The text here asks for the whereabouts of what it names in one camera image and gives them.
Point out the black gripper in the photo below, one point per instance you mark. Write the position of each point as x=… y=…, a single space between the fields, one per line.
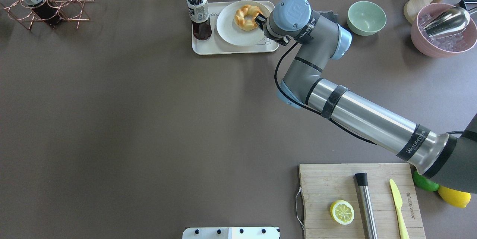
x=261 y=20

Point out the braided donut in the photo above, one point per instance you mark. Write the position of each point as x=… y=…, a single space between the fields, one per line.
x=245 y=17

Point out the white plate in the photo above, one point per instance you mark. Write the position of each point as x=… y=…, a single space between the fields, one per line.
x=233 y=34

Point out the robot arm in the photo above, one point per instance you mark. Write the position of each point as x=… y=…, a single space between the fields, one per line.
x=442 y=158

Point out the cream rabbit tray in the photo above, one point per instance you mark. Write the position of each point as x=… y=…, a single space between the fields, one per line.
x=216 y=45

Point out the dark tea bottle on tray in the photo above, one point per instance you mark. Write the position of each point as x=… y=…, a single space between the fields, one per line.
x=199 y=15

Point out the grey folded cloth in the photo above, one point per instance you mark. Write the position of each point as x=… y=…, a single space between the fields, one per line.
x=330 y=16

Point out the green bowl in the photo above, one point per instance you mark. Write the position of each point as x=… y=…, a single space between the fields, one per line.
x=366 y=18

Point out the wooden cutting board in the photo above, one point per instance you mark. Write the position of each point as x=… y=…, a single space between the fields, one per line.
x=322 y=184

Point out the pink bowl with ice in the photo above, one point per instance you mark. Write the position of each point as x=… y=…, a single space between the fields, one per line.
x=446 y=46

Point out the metal ice scoop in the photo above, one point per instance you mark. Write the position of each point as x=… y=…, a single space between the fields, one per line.
x=451 y=22

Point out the half lemon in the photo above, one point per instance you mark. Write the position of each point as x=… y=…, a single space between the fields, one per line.
x=342 y=212

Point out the yellow plastic knife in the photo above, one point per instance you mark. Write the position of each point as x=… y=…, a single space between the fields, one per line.
x=403 y=232

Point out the green lime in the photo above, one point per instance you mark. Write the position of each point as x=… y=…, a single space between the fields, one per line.
x=424 y=183

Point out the metal muddler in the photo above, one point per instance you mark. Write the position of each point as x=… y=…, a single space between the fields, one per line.
x=367 y=210

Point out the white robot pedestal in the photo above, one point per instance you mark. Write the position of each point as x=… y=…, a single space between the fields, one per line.
x=252 y=232

